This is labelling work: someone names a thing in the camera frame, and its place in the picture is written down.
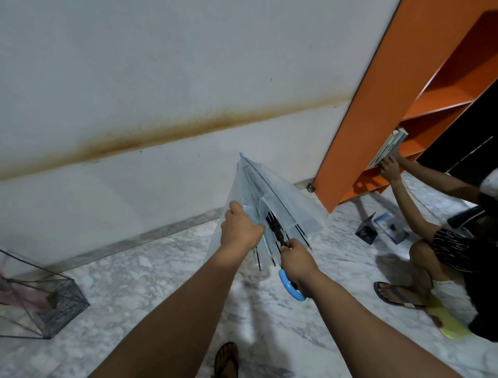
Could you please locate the person's right hand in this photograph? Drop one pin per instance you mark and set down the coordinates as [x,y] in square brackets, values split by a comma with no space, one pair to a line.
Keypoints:
[299,265]

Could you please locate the person's left hand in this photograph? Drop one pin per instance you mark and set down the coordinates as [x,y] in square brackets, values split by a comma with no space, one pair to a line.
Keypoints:
[241,229]

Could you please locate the person's right forearm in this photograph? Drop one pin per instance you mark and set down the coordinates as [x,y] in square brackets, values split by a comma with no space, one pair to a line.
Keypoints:
[369,339]

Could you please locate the person's left forearm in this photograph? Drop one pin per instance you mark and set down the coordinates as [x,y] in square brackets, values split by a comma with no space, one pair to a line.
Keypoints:
[175,319]

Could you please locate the person's black sandal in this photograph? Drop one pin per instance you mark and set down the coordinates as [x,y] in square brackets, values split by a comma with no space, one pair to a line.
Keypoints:
[226,360]

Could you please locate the black small box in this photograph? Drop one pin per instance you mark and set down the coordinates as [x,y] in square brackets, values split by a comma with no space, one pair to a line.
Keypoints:
[366,233]

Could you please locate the metal door stopper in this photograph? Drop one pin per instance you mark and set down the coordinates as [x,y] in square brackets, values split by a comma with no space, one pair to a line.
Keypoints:
[310,188]

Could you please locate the blue grey picture book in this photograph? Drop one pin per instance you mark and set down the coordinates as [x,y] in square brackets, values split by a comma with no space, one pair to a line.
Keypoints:
[391,229]

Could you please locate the white book blue print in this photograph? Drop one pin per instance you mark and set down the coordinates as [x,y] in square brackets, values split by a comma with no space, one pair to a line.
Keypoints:
[379,154]

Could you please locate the white book black lettering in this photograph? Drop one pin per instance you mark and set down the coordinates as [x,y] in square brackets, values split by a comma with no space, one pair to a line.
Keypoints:
[398,138]

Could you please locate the orange wooden bookshelf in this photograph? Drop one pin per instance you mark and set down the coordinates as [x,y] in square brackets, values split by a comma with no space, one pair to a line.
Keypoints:
[369,97]

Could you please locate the black cabinet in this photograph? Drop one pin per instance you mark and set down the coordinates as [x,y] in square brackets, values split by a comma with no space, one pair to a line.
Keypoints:
[463,140]

